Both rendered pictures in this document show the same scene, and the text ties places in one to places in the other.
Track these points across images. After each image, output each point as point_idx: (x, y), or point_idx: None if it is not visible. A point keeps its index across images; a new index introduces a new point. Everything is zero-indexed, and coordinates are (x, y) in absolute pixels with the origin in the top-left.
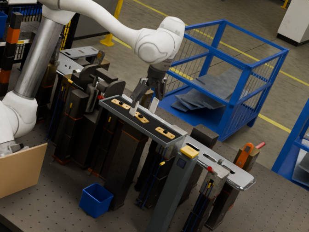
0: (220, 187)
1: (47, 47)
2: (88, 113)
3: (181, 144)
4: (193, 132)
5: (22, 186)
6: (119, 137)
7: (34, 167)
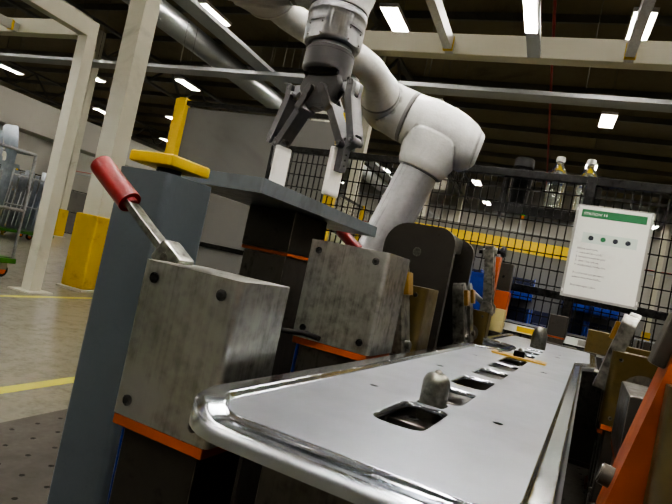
0: (176, 370)
1: (381, 207)
2: None
3: (361, 301)
4: (616, 409)
5: None
6: None
7: None
